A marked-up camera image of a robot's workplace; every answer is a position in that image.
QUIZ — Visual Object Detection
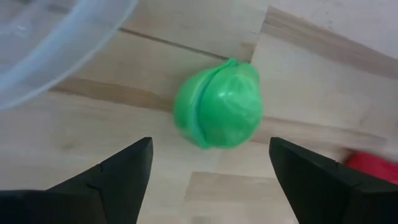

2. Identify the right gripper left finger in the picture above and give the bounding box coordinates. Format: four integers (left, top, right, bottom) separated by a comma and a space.
0, 136, 154, 224

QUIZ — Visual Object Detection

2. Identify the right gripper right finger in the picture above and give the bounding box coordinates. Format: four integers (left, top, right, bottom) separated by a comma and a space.
269, 136, 398, 224

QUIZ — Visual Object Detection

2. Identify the green toy cabbage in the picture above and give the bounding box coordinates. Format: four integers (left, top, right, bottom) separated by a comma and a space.
172, 57, 265, 151

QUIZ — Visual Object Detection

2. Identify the red-orange toy produce green top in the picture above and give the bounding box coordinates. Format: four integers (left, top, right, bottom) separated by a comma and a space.
344, 151, 398, 186

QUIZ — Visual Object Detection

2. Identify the clear plastic tupperware container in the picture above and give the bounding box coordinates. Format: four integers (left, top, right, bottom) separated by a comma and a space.
0, 0, 139, 111

